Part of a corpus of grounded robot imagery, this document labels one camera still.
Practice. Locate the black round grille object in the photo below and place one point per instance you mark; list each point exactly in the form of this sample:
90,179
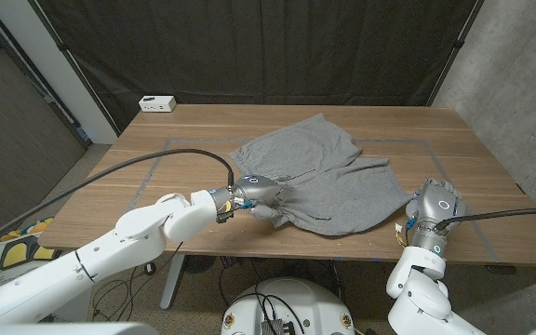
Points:
198,263

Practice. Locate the white power strip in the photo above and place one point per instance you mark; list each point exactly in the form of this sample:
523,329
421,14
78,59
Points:
157,103

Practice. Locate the grey shorts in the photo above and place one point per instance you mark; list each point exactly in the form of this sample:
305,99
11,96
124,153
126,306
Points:
324,186

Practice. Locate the black floor plug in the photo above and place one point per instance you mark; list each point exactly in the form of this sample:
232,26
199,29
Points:
150,268

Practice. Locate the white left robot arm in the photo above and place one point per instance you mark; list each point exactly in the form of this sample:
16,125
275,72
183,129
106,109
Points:
110,251

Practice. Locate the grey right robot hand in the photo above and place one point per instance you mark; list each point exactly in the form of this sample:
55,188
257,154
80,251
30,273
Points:
435,209

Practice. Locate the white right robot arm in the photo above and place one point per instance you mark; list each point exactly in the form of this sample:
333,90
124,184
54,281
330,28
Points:
421,293

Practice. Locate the black backdrop stand pole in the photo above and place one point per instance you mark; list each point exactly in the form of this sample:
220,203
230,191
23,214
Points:
63,48
458,44

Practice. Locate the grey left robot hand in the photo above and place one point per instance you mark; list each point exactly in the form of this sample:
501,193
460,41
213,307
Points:
258,188

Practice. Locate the grey electronics box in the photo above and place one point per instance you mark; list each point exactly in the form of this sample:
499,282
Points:
275,327

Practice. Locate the yellow and green item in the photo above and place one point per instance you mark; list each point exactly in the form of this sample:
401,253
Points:
30,228

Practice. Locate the white robot chest cover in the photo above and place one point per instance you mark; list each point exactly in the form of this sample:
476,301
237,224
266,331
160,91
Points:
63,329

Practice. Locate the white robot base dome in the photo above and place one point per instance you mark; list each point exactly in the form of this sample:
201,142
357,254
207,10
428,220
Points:
296,302

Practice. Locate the white table leg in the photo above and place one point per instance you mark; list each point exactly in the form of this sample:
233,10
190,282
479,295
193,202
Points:
172,279

